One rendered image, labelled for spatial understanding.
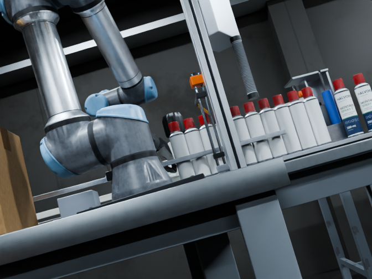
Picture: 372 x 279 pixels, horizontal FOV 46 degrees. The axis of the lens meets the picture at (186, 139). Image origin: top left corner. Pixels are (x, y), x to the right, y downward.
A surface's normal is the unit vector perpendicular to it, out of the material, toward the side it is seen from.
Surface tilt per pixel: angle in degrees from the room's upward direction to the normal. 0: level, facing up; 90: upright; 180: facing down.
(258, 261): 90
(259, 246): 90
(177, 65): 90
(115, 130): 90
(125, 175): 72
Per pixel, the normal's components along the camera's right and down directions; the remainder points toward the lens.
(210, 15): -0.52, 0.00
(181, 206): -0.08, -0.14
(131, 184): -0.25, -0.40
